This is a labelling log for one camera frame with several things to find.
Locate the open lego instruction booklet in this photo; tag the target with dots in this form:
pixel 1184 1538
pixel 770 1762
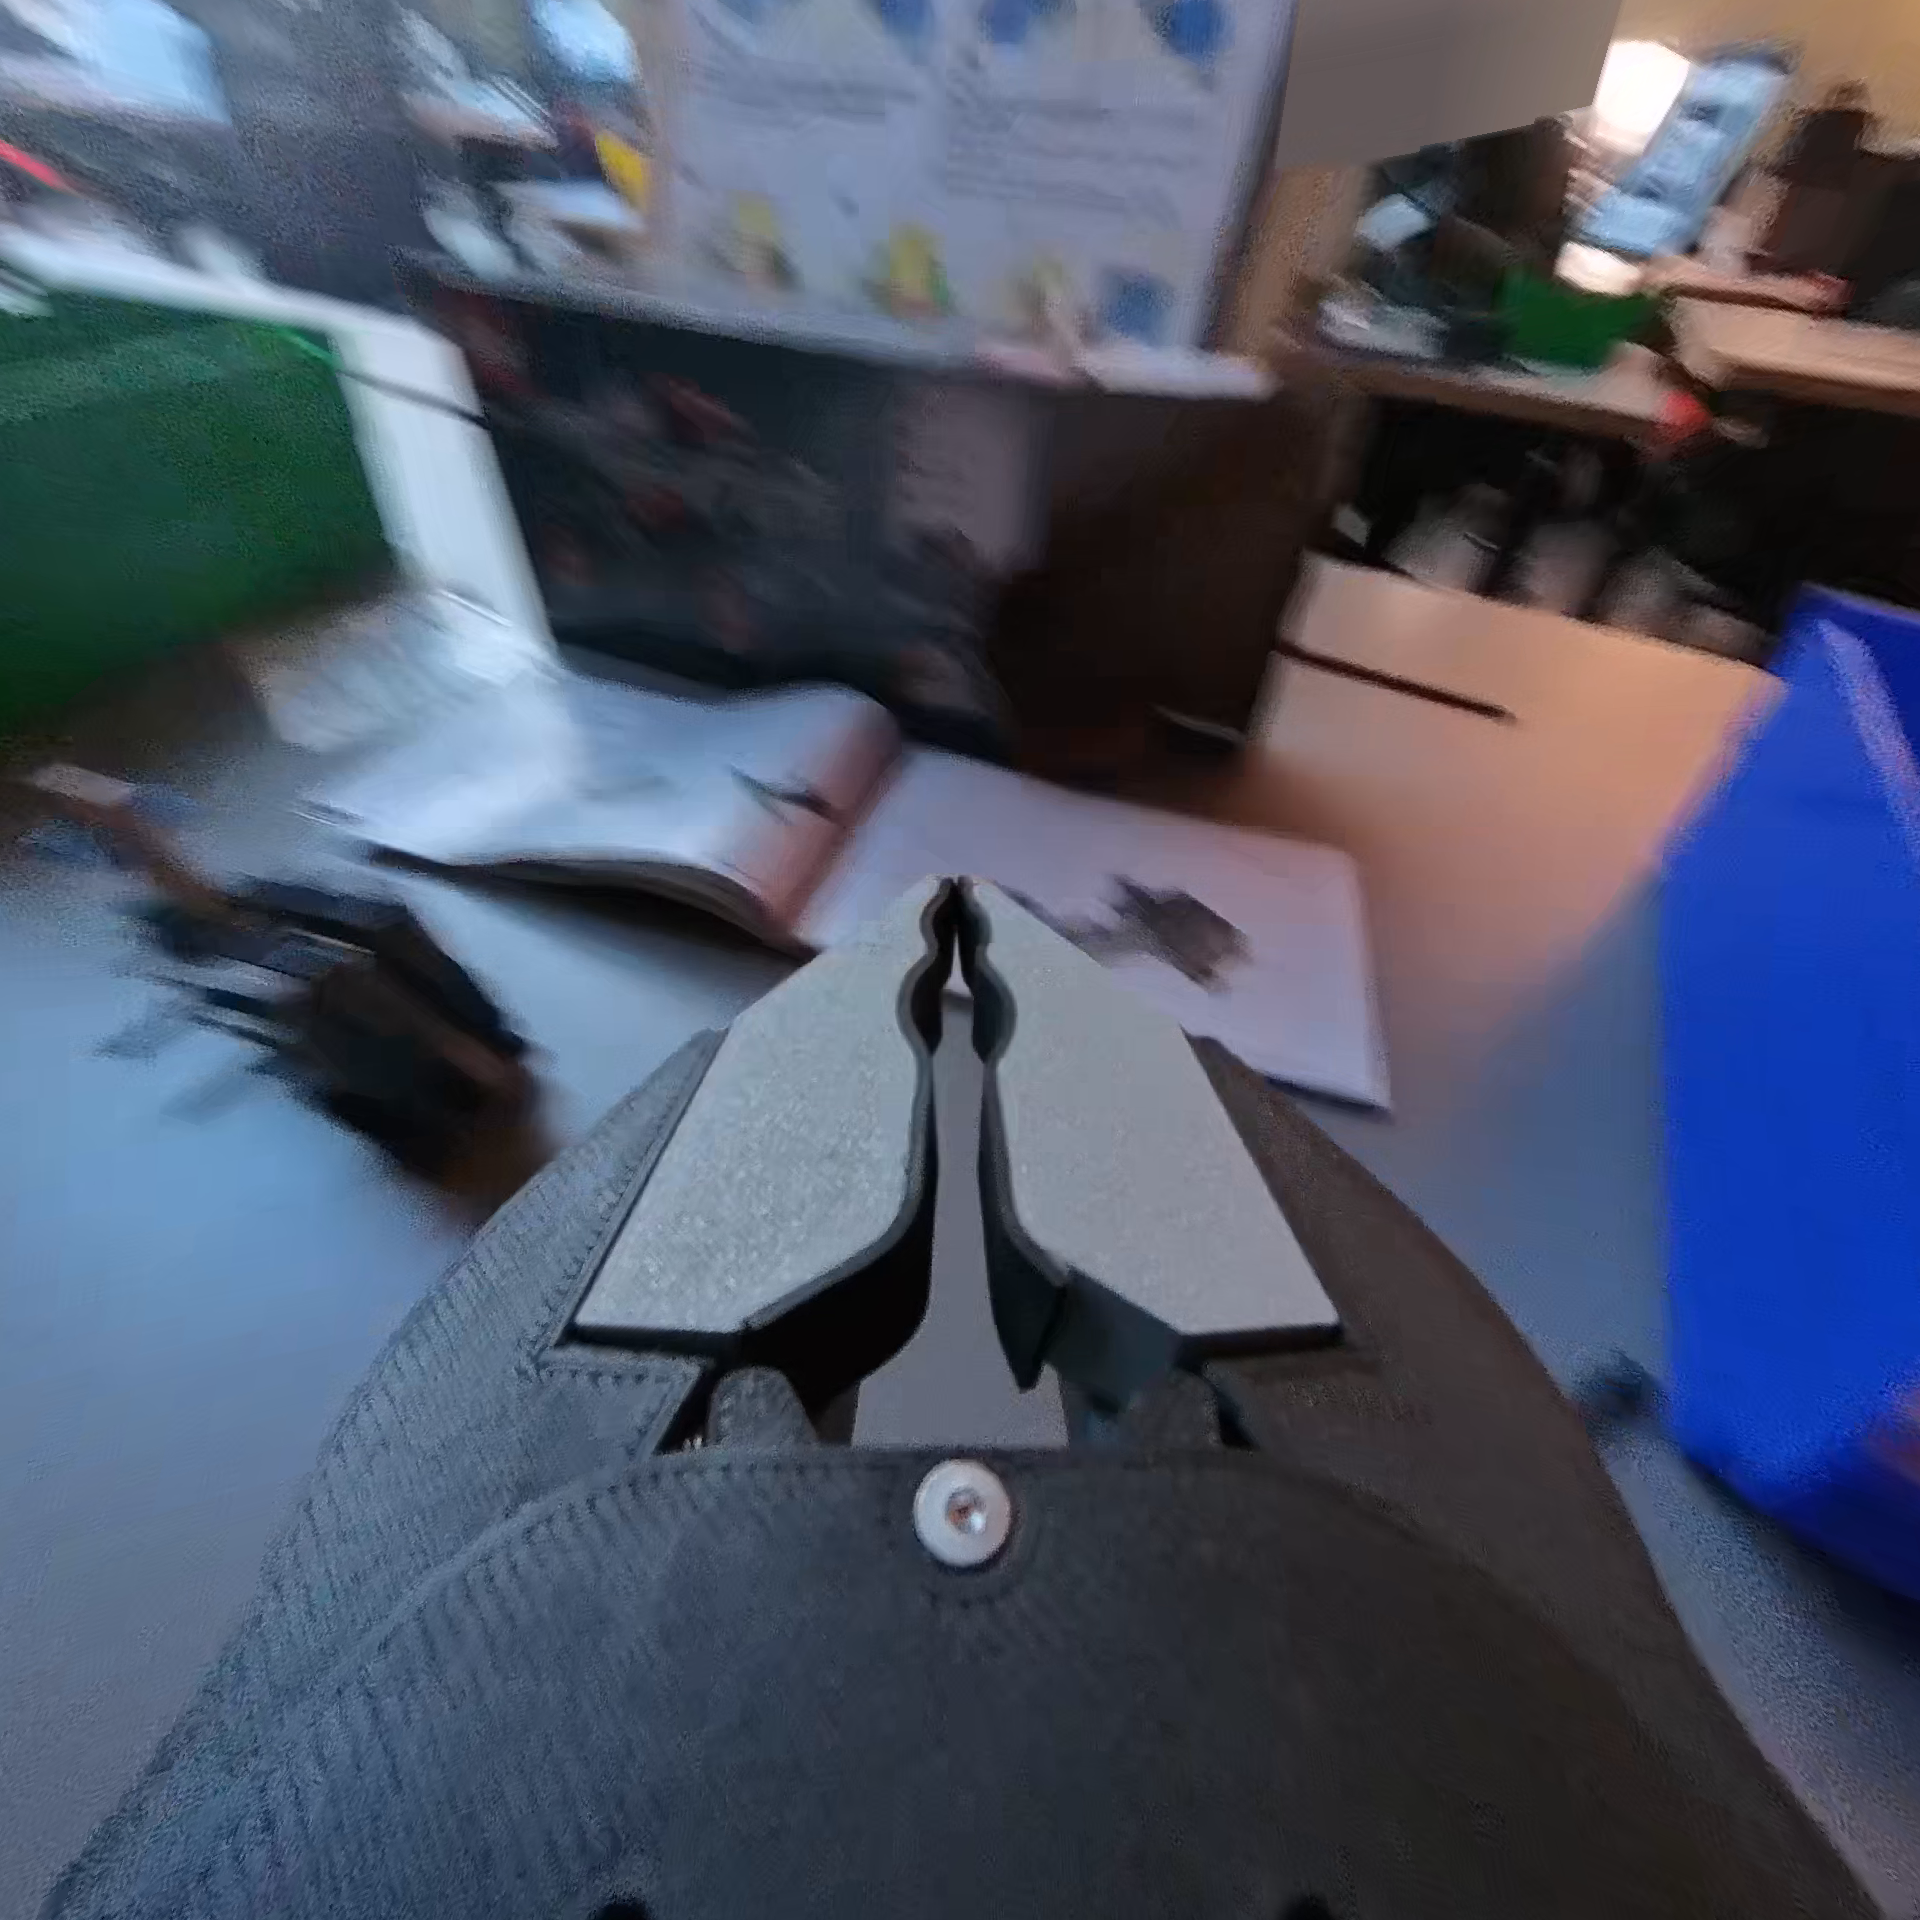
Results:
pixel 990 839

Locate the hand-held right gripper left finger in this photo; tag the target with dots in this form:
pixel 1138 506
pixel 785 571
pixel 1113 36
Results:
pixel 779 1155

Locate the dark lego assembly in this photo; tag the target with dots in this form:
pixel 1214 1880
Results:
pixel 388 1035

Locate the brown desk with green bin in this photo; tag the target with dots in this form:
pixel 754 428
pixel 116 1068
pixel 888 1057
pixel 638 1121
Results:
pixel 1500 393

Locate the small green bin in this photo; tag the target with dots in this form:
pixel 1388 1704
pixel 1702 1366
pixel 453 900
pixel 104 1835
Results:
pixel 1576 322

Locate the dark cardboard lego box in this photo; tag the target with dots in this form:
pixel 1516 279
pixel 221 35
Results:
pixel 750 494

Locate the blue plastic bin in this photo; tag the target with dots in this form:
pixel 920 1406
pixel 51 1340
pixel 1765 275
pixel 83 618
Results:
pixel 1800 1049

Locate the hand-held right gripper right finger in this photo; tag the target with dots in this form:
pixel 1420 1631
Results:
pixel 1140 1185

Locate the green plastic bin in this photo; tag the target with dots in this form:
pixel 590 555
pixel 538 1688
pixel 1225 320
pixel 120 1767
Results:
pixel 149 494

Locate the colourful poster board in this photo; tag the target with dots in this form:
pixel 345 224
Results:
pixel 974 148

